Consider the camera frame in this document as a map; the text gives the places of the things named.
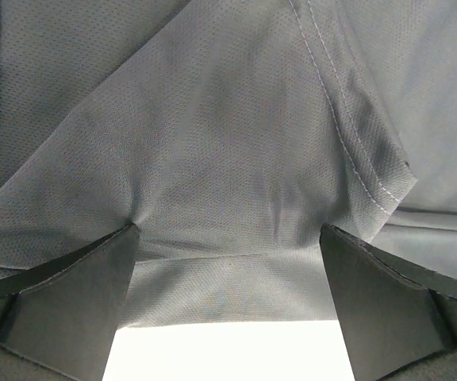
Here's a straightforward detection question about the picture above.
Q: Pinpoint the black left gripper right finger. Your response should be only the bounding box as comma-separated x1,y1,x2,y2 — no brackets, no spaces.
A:
319,224,457,380

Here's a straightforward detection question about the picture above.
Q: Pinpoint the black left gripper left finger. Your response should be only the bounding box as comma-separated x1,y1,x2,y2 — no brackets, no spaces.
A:
0,225,139,380

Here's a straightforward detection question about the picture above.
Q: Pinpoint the grey t-shirt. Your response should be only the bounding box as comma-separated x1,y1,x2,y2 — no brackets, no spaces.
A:
0,1,457,326

